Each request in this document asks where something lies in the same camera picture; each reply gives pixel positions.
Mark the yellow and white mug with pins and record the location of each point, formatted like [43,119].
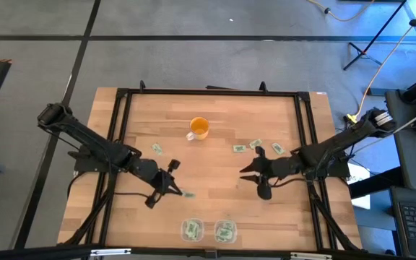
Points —
[199,126]

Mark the black overhead rig beam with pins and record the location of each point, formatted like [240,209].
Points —
[49,252]

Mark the black table frame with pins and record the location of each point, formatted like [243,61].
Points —
[211,92]

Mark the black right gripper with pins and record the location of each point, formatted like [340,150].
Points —
[271,169]

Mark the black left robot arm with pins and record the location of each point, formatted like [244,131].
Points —
[85,139]

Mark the clear plastic bin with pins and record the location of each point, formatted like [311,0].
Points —
[216,239]
[182,238]

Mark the black tripod stand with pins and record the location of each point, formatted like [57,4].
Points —
[374,40]

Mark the grey cart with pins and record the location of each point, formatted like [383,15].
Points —
[410,159]

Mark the banknotes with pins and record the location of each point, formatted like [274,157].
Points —
[193,225]
[228,226]

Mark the white paper sheet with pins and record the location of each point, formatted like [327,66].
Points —
[359,177]

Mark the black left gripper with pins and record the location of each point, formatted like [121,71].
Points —
[163,182]

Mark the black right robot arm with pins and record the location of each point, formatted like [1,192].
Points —
[338,142]

